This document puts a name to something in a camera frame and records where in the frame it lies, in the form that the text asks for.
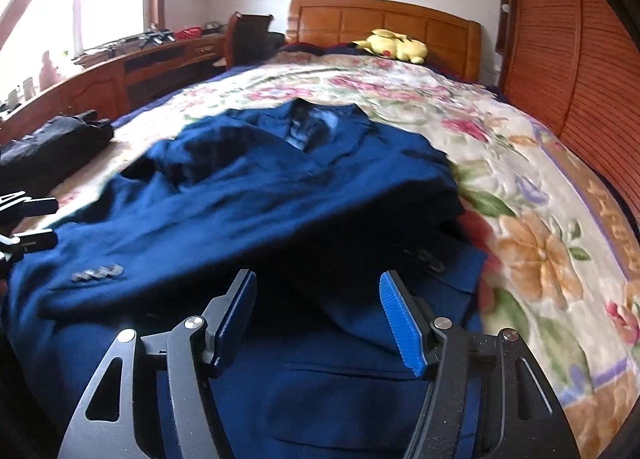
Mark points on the wooden chair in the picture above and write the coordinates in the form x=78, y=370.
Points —
x=250, y=39

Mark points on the wooden desk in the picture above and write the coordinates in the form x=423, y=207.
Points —
x=90, y=89

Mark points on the red basket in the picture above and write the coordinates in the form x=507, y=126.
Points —
x=189, y=33

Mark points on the blue blazer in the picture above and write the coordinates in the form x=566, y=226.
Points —
x=250, y=209

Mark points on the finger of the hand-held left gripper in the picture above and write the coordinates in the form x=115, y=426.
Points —
x=35, y=241
x=37, y=206

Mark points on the wooden headboard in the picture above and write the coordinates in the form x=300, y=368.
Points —
x=400, y=21

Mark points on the wooden louvered wardrobe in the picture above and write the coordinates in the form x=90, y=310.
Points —
x=550, y=64

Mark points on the black device on desk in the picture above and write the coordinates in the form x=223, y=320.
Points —
x=157, y=36

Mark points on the black clothing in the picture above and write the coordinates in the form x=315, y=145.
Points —
x=45, y=144

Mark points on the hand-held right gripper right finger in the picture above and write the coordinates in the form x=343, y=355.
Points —
x=400, y=319

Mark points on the yellow plush toy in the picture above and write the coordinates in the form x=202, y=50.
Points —
x=390, y=44

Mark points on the floral blanket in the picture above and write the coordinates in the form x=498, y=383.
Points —
x=525, y=189

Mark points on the pink bottle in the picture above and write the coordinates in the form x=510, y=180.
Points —
x=47, y=69

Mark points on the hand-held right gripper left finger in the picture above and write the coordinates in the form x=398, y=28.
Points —
x=240, y=309

